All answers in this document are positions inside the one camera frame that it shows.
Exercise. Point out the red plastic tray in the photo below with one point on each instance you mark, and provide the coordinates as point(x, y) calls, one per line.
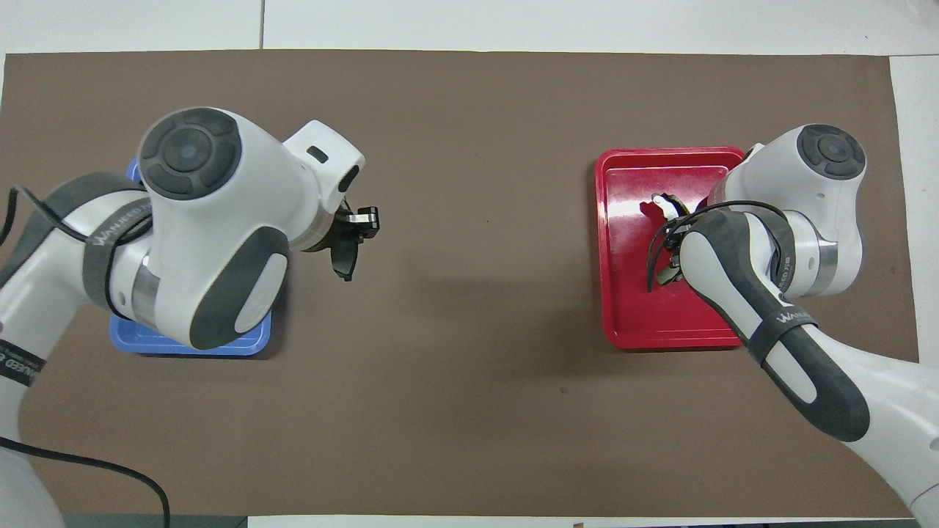
point(631, 293)

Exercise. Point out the brown table mat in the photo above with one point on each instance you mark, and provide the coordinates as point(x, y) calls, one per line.
point(477, 367)

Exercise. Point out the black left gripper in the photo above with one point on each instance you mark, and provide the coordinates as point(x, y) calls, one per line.
point(330, 235)

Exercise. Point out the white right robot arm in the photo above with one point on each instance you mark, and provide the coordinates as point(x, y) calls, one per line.
point(829, 213)

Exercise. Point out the short brake pad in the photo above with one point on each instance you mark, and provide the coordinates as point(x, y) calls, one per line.
point(345, 264)

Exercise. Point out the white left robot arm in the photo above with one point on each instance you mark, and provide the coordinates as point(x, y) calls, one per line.
point(205, 220)

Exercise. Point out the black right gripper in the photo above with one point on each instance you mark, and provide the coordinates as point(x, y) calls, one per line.
point(676, 242)

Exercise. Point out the blue plastic tray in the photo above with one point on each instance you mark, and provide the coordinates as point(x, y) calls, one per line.
point(147, 341)

